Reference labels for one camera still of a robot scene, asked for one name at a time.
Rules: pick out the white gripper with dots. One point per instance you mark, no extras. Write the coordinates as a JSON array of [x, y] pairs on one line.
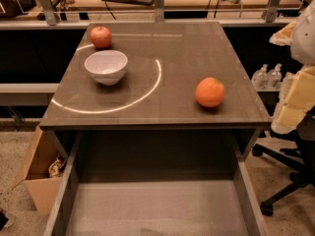
[[304, 38]]

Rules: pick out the orange fruit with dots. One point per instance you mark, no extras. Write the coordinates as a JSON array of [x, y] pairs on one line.
[[210, 92]]

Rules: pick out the open grey top drawer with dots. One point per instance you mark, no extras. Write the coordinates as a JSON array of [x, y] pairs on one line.
[[156, 183]]

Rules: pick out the clear bottle right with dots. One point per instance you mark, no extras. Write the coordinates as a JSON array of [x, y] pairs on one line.
[[274, 76]]

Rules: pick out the clear bottle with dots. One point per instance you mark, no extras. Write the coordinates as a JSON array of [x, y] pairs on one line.
[[259, 77], [274, 76]]

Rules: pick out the clear bottle left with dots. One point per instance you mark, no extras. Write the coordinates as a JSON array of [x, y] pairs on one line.
[[259, 77]]

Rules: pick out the black office chair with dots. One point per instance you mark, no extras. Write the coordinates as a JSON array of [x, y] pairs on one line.
[[300, 159]]

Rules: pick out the dark grey cabinet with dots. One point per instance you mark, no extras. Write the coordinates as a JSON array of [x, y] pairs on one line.
[[166, 61]]

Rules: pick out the white ceramic bowl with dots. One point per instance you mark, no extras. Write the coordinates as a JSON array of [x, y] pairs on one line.
[[107, 67]]

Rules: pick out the red apple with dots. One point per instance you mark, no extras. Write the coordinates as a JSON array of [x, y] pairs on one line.
[[101, 37]]

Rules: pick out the cardboard box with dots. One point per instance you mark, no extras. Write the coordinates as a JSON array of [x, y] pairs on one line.
[[41, 153]]

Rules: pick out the metal frame railing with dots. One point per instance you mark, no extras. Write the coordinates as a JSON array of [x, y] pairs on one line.
[[82, 12]]

